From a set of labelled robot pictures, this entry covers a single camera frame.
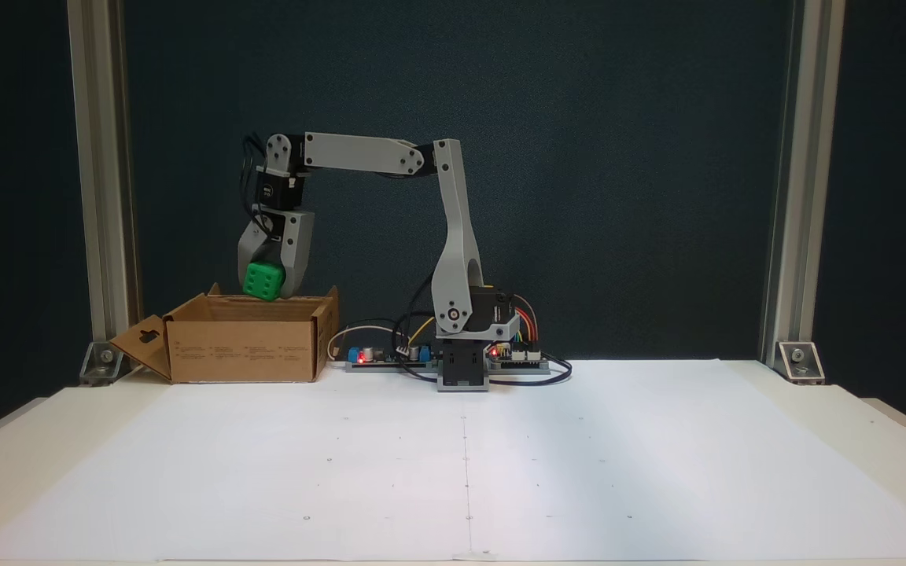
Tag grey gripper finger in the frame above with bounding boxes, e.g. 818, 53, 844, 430
277, 211, 317, 300
238, 220, 274, 281

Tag green dice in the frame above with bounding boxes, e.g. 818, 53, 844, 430
242, 262, 285, 301

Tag brown cardboard box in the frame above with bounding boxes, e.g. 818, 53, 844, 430
109, 283, 341, 384

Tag circuit board with red LED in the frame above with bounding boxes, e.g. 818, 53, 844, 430
345, 342, 440, 373

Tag white cable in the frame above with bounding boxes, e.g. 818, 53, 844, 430
327, 318, 395, 362

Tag aluminium frame post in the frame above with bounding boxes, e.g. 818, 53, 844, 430
760, 0, 846, 370
68, 0, 142, 347

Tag metal corner bracket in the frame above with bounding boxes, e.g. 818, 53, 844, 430
777, 340, 826, 385
79, 340, 126, 386

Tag orange jumper wire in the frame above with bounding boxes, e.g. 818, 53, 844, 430
513, 294, 540, 340

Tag circuit board with jumper wires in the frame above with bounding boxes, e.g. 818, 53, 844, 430
489, 344, 551, 373

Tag thick black cable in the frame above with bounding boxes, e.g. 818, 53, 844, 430
402, 356, 573, 387

